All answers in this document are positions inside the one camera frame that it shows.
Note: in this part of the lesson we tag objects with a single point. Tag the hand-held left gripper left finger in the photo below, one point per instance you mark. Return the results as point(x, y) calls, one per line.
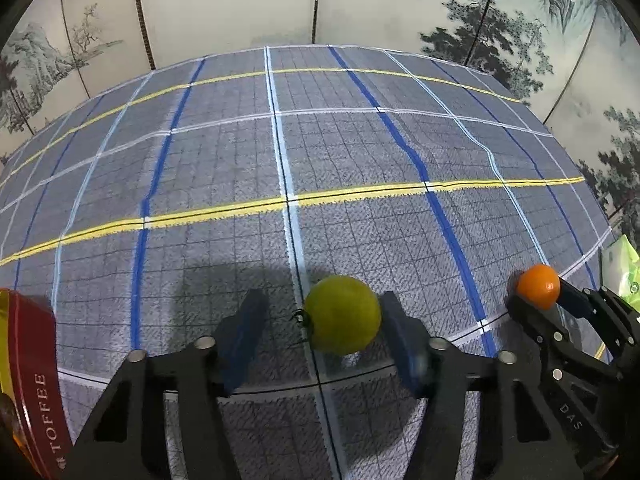
point(244, 342)

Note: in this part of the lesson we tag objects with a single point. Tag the green tissue pack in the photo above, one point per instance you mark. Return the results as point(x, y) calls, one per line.
point(625, 270)

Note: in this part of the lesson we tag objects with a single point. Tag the green tomato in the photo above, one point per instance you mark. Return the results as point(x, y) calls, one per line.
point(344, 315)

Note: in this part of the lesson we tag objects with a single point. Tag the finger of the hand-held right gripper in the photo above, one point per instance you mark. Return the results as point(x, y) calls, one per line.
point(537, 322)
point(575, 301)

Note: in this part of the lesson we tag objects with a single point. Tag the blue plaid tablecloth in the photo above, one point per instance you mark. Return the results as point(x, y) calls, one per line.
point(225, 160)

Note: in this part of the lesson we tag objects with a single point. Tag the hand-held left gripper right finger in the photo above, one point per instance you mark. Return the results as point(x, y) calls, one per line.
point(402, 347)

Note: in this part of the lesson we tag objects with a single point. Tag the orange mandarin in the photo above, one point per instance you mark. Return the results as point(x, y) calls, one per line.
point(538, 286)

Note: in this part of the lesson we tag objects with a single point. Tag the red and gold tin box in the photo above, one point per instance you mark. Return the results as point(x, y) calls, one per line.
point(35, 360)

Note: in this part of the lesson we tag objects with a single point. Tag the painted folding screen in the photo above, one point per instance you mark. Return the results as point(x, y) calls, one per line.
point(225, 0)

